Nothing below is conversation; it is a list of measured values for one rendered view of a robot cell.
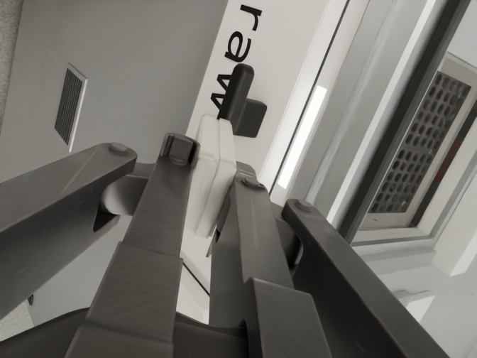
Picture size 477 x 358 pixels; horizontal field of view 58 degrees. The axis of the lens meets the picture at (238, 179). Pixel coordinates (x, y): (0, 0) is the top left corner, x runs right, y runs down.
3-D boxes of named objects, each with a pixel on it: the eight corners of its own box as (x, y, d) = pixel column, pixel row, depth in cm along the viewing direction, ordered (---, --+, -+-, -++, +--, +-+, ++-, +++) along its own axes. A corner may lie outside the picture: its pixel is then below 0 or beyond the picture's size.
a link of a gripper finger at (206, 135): (191, 235, 16) (170, 229, 15) (199, 170, 22) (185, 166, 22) (217, 160, 15) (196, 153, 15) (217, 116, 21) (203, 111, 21)
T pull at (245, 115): (201, 156, 32) (211, 164, 32) (234, 60, 30) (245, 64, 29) (237, 160, 35) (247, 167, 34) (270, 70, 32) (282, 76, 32)
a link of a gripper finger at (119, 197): (173, 234, 14) (79, 207, 13) (184, 179, 18) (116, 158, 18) (187, 193, 13) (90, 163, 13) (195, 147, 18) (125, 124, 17)
